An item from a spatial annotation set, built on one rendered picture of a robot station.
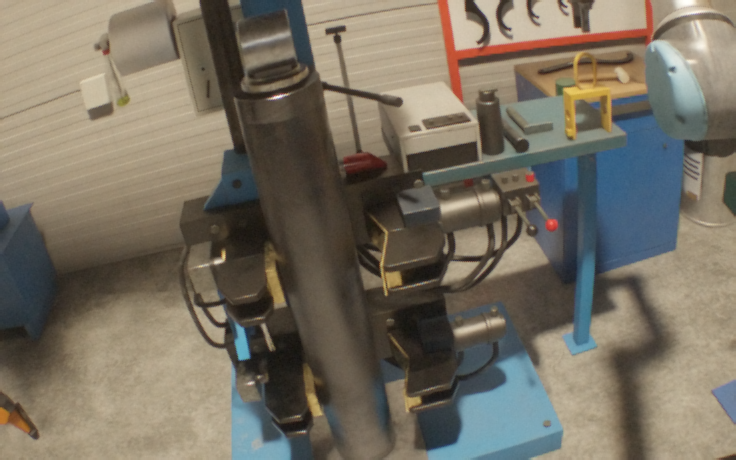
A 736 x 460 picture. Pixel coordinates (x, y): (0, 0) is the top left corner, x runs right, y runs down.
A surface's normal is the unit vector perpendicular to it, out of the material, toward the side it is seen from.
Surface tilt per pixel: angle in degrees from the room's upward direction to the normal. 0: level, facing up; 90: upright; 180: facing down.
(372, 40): 90
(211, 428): 0
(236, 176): 90
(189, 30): 90
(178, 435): 0
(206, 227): 90
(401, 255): 0
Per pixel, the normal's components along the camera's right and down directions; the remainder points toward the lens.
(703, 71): -0.21, -0.14
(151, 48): 0.16, 0.64
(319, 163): 0.67, 0.26
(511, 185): -0.18, -0.85
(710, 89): -0.18, 0.20
